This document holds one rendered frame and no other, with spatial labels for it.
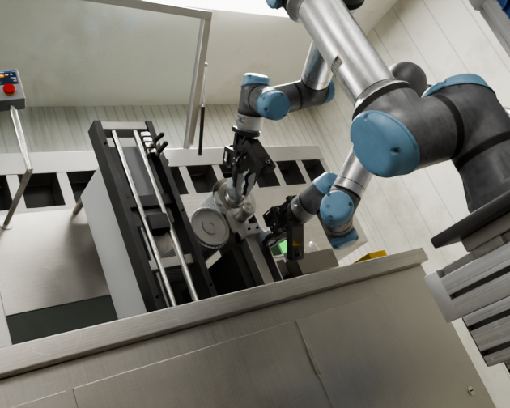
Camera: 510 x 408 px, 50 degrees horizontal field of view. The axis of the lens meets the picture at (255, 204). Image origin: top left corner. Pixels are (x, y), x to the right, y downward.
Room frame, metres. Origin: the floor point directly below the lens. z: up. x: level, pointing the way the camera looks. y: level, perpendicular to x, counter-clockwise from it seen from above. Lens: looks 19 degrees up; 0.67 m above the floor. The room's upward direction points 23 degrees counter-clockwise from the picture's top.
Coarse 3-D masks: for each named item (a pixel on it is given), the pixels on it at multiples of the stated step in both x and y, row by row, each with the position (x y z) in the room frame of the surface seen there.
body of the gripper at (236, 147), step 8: (232, 128) 1.41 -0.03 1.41; (240, 136) 1.40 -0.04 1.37; (248, 136) 1.37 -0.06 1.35; (256, 136) 1.38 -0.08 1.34; (240, 144) 1.41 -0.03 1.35; (224, 152) 1.44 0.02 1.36; (232, 152) 1.41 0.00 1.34; (240, 152) 1.40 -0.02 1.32; (224, 160) 1.45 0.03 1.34; (232, 160) 1.43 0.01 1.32; (240, 160) 1.40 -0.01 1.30; (248, 160) 1.42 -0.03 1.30; (240, 168) 1.42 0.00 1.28; (248, 168) 1.44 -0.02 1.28; (256, 168) 1.46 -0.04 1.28
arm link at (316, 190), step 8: (320, 176) 1.33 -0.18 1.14; (328, 176) 1.32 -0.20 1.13; (336, 176) 1.34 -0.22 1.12; (312, 184) 1.35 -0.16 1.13; (320, 184) 1.32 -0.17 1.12; (328, 184) 1.31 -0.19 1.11; (304, 192) 1.37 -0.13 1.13; (312, 192) 1.34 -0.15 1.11; (320, 192) 1.33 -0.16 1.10; (328, 192) 1.32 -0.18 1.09; (304, 200) 1.37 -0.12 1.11; (312, 200) 1.35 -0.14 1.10; (320, 200) 1.34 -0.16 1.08; (304, 208) 1.39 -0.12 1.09; (312, 208) 1.38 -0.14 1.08
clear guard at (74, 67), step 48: (0, 0) 1.19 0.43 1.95; (48, 0) 1.27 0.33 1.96; (0, 48) 1.26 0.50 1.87; (48, 48) 1.35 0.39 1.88; (96, 48) 1.45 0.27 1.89; (144, 48) 1.55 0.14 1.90; (192, 48) 1.67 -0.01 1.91; (48, 96) 1.44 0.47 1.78; (96, 96) 1.55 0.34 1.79; (144, 96) 1.66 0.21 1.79; (0, 144) 1.44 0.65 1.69; (48, 144) 1.54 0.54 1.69
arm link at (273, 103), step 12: (288, 84) 1.26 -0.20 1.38; (252, 96) 1.27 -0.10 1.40; (264, 96) 1.23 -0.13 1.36; (276, 96) 1.22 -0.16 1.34; (288, 96) 1.26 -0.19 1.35; (252, 108) 1.30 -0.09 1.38; (264, 108) 1.23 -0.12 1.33; (276, 108) 1.24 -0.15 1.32; (288, 108) 1.26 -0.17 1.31; (276, 120) 1.26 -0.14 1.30
